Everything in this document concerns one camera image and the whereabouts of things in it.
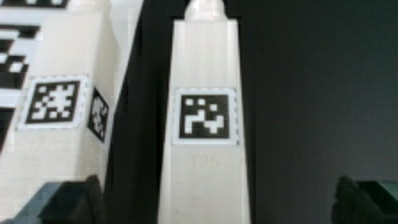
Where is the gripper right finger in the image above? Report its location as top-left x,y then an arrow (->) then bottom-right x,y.
330,176 -> 398,224

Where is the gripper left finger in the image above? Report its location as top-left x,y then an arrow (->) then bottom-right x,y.
6,175 -> 106,224

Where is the white desk leg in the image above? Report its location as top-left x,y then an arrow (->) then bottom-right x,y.
156,0 -> 250,224
0,0 -> 122,224

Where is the white marker plate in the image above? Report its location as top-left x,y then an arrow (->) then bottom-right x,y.
0,0 -> 72,152

